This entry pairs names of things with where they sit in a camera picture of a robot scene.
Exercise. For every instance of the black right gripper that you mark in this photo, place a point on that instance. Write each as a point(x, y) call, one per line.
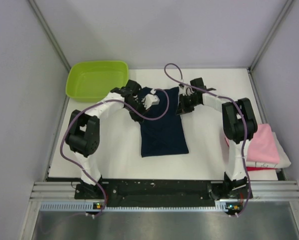
point(182, 108)

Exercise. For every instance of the pink folded t shirt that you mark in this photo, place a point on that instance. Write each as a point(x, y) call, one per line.
point(262, 147)

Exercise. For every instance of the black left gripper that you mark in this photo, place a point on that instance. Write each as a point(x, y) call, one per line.
point(137, 117)

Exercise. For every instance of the red folded t shirt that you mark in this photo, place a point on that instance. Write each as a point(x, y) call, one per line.
point(259, 169)

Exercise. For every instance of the grey slotted cable duct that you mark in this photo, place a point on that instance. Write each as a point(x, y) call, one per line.
point(96, 207)

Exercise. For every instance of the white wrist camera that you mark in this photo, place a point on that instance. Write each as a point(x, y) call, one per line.
point(184, 90)
point(151, 99)

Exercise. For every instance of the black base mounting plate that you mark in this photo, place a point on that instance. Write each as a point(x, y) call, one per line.
point(161, 192)

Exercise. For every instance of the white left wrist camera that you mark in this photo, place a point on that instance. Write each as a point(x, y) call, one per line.
point(151, 99)

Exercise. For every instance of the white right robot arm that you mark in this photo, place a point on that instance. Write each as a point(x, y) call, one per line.
point(238, 122)

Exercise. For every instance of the navy blue t shirt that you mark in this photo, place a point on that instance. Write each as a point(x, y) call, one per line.
point(164, 136)

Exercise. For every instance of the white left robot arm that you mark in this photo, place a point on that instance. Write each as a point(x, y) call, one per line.
point(82, 136)

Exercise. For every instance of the lime green plastic basin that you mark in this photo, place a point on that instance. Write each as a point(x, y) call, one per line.
point(91, 81)

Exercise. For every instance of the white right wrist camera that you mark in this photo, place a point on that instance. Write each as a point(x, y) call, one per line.
point(184, 90)

